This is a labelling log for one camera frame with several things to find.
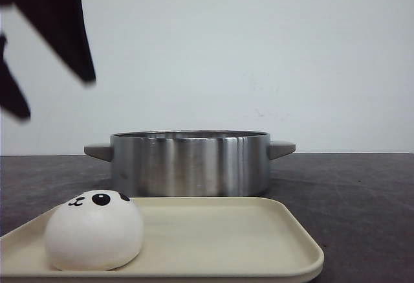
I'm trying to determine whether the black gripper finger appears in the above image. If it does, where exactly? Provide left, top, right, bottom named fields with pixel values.
left=1, top=0, right=96, bottom=84
left=1, top=34, right=31, bottom=120

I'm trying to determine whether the panda bun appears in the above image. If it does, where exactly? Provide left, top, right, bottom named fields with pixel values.
left=45, top=190, right=144, bottom=271

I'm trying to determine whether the stainless steel pot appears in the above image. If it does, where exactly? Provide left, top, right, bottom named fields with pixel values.
left=84, top=130, right=296, bottom=197

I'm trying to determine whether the cream rectangular tray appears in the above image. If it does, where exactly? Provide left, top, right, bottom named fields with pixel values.
left=1, top=197, right=324, bottom=282

